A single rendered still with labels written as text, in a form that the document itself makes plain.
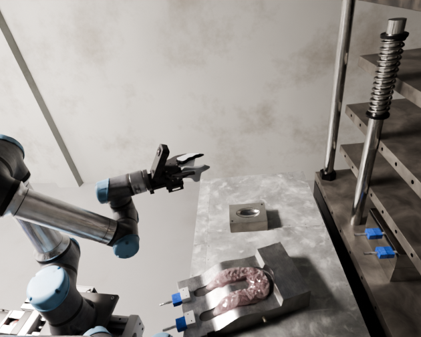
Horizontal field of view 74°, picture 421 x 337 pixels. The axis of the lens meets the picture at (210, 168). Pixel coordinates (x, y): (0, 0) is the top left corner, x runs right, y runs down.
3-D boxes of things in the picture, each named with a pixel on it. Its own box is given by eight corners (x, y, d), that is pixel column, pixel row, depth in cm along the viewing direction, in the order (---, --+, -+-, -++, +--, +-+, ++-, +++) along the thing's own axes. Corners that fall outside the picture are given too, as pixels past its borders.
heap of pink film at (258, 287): (215, 321, 109) (212, 310, 104) (204, 282, 123) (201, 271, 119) (277, 299, 112) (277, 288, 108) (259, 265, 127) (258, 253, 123)
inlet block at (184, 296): (162, 314, 117) (158, 307, 114) (160, 303, 121) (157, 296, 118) (192, 303, 119) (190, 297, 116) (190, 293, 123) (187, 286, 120)
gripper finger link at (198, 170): (210, 176, 95) (184, 179, 96) (209, 163, 91) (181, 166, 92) (211, 183, 93) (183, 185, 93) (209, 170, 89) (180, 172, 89)
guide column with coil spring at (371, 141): (343, 266, 166) (393, 21, 94) (339, 258, 171) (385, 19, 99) (353, 265, 166) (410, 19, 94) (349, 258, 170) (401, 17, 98)
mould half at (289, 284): (190, 348, 108) (185, 333, 101) (179, 289, 129) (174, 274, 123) (309, 305, 115) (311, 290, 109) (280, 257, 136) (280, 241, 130)
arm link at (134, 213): (118, 241, 92) (107, 217, 86) (117, 219, 102) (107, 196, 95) (142, 234, 94) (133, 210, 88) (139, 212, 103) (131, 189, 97)
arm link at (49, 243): (47, 295, 95) (-60, 160, 65) (54, 261, 108) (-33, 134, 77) (83, 283, 97) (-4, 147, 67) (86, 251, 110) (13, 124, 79)
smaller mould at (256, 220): (230, 233, 153) (229, 223, 149) (230, 213, 165) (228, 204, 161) (267, 230, 151) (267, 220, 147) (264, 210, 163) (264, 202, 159)
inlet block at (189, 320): (164, 340, 108) (162, 333, 105) (163, 327, 113) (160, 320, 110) (198, 329, 110) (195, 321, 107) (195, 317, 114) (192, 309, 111)
